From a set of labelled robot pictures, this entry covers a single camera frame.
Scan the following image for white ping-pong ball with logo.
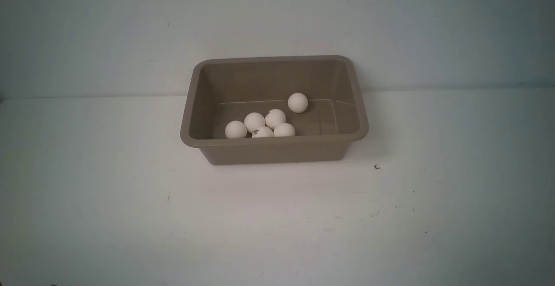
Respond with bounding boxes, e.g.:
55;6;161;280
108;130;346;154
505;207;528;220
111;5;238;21
265;109;286;130

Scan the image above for tan plastic bin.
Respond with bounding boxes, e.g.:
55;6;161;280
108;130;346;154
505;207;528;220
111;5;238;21
180;55;369;165

